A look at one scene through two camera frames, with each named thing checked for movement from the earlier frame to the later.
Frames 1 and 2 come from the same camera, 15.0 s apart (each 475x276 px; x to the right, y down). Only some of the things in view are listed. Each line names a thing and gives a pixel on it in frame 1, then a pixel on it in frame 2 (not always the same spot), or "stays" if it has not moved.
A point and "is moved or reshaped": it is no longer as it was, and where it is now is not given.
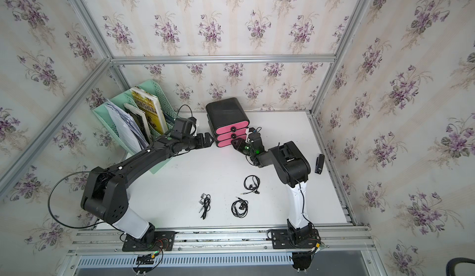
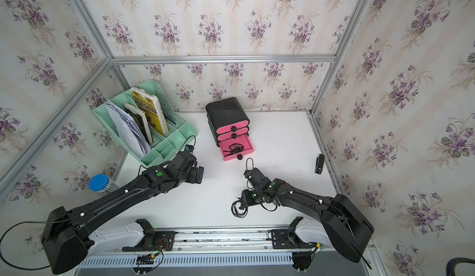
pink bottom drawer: [224, 143] is moved or reshaped
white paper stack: [130, 134] stays
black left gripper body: [199, 143] to [193, 177]
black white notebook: [141, 120] stays
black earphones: [252, 182] to [235, 148]
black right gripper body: [245, 148] to [256, 195]
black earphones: [239, 208] stays
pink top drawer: [232, 127] stays
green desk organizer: [136, 117] stays
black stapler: [320, 163] stays
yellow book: [152, 108] stays
